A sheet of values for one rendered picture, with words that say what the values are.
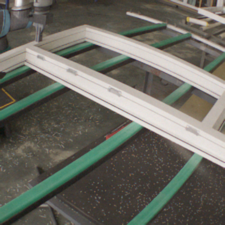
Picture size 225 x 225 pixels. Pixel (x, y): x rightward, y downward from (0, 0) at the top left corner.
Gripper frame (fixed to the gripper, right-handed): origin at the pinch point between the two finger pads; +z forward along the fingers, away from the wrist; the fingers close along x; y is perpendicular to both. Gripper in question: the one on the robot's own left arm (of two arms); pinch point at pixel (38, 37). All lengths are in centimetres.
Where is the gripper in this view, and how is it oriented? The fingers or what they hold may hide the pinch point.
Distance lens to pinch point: 136.7
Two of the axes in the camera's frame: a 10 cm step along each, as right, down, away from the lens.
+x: 7.9, 4.1, -4.5
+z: -1.2, 8.4, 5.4
